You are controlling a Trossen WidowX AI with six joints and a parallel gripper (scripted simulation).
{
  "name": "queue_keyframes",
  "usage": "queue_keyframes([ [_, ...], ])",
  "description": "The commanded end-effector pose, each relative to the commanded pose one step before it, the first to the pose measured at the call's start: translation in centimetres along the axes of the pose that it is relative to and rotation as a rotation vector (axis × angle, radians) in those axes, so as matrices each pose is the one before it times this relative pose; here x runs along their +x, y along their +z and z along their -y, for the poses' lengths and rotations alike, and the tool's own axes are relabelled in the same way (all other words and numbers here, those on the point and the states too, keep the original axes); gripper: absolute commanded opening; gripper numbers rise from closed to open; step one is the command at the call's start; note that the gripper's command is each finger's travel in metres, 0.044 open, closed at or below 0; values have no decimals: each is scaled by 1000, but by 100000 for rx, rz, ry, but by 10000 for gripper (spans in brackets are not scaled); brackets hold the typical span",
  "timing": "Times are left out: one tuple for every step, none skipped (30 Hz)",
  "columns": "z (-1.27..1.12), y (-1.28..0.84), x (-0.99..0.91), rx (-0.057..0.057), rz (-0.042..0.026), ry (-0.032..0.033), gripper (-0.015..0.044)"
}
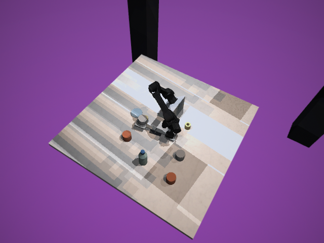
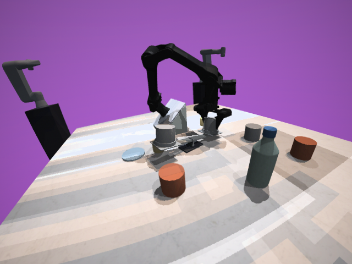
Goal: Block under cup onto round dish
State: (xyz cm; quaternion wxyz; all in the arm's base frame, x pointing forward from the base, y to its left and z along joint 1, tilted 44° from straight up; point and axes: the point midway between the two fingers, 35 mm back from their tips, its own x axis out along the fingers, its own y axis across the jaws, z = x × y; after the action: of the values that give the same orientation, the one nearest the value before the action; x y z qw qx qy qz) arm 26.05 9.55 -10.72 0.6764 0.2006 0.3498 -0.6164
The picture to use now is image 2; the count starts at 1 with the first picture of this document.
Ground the brown cylinder with orange top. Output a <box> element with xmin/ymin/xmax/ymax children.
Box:
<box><xmin>159</xmin><ymin>163</ymin><xmax>186</xmax><ymax>198</ymax></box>
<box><xmin>290</xmin><ymin>136</ymin><xmax>317</xmax><ymax>161</ymax></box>

